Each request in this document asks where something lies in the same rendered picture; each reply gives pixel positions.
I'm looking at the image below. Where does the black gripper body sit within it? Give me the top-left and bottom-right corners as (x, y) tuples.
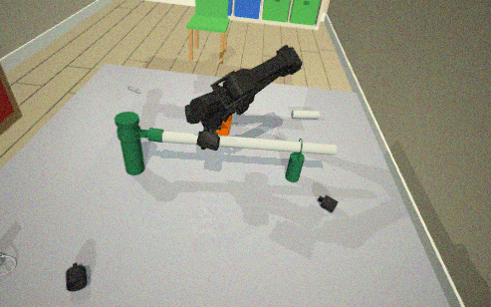
(197, 112), (227, 151)

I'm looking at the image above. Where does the pale cream cylinder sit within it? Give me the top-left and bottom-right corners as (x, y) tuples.
(162, 131), (337, 155)

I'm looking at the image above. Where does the short white cylinder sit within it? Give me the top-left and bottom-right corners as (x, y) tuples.
(291, 111), (320, 119)

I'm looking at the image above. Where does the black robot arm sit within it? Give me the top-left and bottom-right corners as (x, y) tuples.
(185, 45), (303, 125)

